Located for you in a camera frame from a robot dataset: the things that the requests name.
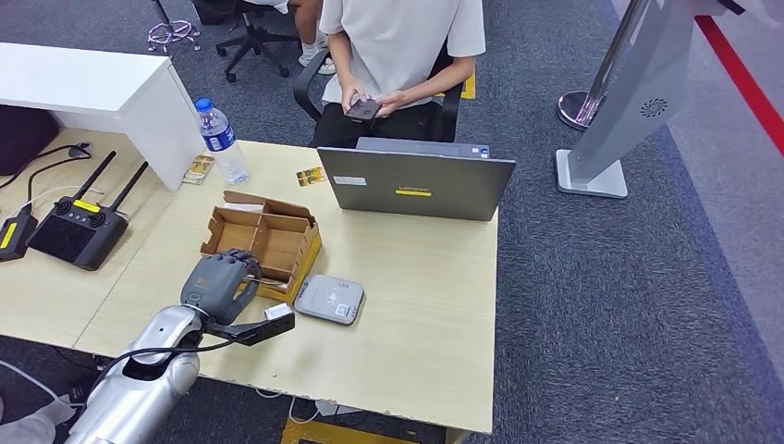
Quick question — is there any person's left hand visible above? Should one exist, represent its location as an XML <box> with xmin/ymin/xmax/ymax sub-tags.
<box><xmin>374</xmin><ymin>90</ymin><xmax>410</xmax><ymax>118</ymax></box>

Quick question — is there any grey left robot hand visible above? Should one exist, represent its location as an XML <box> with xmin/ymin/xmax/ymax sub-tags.
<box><xmin>180</xmin><ymin>249</ymin><xmax>263</xmax><ymax>327</ymax></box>

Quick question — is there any person's right hand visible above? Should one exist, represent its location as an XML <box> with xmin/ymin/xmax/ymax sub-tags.
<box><xmin>339</xmin><ymin>78</ymin><xmax>370</xmax><ymax>115</ymax></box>

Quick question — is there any dark smartphone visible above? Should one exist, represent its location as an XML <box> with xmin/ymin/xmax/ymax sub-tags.
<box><xmin>344</xmin><ymin>97</ymin><xmax>382</xmax><ymax>122</ymax></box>

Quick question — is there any ID card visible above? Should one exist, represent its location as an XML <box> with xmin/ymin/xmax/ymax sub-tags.
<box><xmin>296</xmin><ymin>166</ymin><xmax>329</xmax><ymax>188</ymax></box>

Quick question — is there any person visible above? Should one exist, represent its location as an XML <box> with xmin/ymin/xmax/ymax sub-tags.
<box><xmin>244</xmin><ymin>0</ymin><xmax>338</xmax><ymax>76</ymax></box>
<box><xmin>309</xmin><ymin>0</ymin><xmax>488</xmax><ymax>148</ymax></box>

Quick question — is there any grey card reader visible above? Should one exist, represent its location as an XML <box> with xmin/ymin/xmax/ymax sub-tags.
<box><xmin>293</xmin><ymin>274</ymin><xmax>365</xmax><ymax>327</ymax></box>

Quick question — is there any printed card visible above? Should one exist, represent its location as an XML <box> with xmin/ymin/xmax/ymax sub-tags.
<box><xmin>181</xmin><ymin>154</ymin><xmax>216</xmax><ymax>186</ymax></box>

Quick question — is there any black office chair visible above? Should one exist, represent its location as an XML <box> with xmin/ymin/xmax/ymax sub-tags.
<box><xmin>292</xmin><ymin>45</ymin><xmax>465</xmax><ymax>145</ymax></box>
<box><xmin>192</xmin><ymin>0</ymin><xmax>301</xmax><ymax>84</ymax></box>

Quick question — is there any brown cardboard divider box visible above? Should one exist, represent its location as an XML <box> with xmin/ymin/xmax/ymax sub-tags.
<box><xmin>200</xmin><ymin>190</ymin><xmax>322</xmax><ymax>284</ymax></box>

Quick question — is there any yellow box tray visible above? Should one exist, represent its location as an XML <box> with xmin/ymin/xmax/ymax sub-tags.
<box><xmin>244</xmin><ymin>229</ymin><xmax>324</xmax><ymax>305</ymax></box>

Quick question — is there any grey laptop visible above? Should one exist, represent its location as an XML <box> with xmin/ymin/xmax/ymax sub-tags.
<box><xmin>316</xmin><ymin>136</ymin><xmax>517</xmax><ymax>222</ymax></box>

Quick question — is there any clear plastic water bottle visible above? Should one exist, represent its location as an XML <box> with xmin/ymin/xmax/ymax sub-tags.
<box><xmin>193</xmin><ymin>97</ymin><xmax>251</xmax><ymax>186</ymax></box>

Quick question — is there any black remote controller with antennas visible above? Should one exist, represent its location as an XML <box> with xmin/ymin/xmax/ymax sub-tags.
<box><xmin>27</xmin><ymin>151</ymin><xmax>150</xmax><ymax>272</ymax></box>

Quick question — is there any black device with yellow label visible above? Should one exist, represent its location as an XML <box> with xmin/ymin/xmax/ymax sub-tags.
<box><xmin>0</xmin><ymin>208</ymin><xmax>39</xmax><ymax>264</ymax></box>

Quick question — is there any white robot shell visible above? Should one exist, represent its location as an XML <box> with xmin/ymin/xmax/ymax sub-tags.
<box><xmin>0</xmin><ymin>398</ymin><xmax>75</xmax><ymax>444</ymax></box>

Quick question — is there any black bag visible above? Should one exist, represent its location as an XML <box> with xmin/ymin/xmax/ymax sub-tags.
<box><xmin>0</xmin><ymin>105</ymin><xmax>61</xmax><ymax>177</ymax></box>

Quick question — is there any grey kiosk stand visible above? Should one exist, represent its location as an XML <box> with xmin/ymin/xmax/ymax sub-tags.
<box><xmin>554</xmin><ymin>0</ymin><xmax>784</xmax><ymax>201</ymax></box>

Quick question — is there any white desk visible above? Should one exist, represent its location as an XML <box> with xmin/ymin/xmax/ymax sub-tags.
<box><xmin>0</xmin><ymin>41</ymin><xmax>206</xmax><ymax>192</ymax></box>

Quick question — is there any red floor tape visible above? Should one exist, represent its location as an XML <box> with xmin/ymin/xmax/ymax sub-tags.
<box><xmin>694</xmin><ymin>15</ymin><xmax>784</xmax><ymax>157</ymax></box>

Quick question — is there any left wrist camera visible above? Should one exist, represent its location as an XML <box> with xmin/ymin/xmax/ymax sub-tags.
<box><xmin>204</xmin><ymin>302</ymin><xmax>297</xmax><ymax>348</ymax></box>

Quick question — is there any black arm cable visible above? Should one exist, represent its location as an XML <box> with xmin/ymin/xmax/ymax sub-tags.
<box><xmin>92</xmin><ymin>339</ymin><xmax>240</xmax><ymax>393</ymax></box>

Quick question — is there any chrome stanchion post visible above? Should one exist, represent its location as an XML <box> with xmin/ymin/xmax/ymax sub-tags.
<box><xmin>557</xmin><ymin>0</ymin><xmax>651</xmax><ymax>131</ymax></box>

